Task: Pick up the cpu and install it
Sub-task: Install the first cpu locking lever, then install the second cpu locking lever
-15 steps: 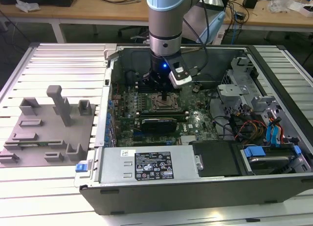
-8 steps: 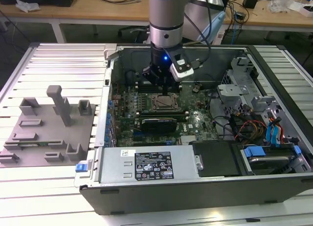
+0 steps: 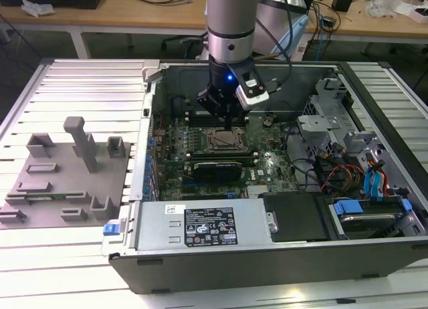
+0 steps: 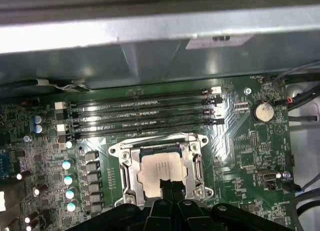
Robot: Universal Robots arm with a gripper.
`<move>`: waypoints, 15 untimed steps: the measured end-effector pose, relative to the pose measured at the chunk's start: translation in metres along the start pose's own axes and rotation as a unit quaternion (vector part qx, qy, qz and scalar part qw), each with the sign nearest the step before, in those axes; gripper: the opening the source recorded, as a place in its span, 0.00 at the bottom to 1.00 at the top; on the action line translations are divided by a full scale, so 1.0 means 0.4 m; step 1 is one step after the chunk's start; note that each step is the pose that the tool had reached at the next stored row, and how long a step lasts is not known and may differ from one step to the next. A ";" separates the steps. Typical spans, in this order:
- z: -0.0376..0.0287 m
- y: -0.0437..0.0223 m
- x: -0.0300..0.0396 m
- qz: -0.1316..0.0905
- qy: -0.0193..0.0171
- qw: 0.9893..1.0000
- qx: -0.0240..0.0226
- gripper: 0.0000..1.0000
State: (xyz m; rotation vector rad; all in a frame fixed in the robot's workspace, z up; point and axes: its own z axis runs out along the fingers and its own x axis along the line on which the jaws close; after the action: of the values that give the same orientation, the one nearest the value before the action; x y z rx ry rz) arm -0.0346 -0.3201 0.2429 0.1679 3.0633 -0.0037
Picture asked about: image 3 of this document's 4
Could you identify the black power adapter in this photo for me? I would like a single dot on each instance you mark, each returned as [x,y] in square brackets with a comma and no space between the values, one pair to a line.
[341,2]

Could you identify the small black blue adapter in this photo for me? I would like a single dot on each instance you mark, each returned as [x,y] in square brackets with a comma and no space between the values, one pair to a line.
[328,21]

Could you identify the crumpled white plastic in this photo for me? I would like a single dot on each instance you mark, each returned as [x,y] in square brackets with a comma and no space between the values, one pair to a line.
[36,6]

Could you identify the clear plastic bag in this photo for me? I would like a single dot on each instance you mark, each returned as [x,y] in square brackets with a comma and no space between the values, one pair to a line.
[384,6]

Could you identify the black graphics card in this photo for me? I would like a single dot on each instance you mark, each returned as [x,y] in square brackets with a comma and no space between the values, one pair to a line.
[217,171]

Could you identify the white open box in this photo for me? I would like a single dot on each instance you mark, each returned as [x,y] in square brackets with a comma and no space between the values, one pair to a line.
[422,16]

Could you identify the silver black hard disk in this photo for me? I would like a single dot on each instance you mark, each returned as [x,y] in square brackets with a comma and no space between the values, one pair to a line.
[368,223]

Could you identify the grey plastic parts rack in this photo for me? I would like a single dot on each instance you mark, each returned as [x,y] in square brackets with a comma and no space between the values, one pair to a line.
[67,185]

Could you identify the blue disk carrier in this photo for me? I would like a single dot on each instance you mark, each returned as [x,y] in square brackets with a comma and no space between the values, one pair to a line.
[347,207]

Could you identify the white wrist camera black mount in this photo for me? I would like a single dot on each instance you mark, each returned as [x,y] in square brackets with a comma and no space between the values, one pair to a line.
[254,100]

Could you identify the silver power supply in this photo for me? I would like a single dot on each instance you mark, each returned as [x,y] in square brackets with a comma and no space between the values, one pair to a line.
[154,228]

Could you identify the black open PC case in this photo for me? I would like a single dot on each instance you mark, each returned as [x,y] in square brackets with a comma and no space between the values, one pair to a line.
[267,269]

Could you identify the silver chipset heatsink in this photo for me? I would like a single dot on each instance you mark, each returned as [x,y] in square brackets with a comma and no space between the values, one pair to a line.
[257,190]

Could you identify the black optical drive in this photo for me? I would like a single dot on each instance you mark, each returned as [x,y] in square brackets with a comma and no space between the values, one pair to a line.
[294,218]

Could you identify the blue case latch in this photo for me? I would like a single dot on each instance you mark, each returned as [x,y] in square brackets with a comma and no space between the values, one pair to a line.
[111,229]

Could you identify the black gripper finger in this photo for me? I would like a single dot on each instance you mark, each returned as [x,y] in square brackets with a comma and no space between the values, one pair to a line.
[239,115]
[210,106]

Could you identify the green motherboard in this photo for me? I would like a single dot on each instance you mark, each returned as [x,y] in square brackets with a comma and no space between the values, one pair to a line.
[271,145]

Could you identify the grey metal drive cage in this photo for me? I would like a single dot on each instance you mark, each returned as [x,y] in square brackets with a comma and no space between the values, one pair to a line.
[314,121]

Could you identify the wooden desk white legs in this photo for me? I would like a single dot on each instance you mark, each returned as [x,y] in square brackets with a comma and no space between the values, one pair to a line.
[127,16]

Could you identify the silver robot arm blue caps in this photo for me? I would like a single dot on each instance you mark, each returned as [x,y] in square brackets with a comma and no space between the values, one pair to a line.
[227,21]

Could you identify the black coin cell holder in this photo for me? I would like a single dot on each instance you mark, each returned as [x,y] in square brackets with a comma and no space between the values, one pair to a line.
[267,122]

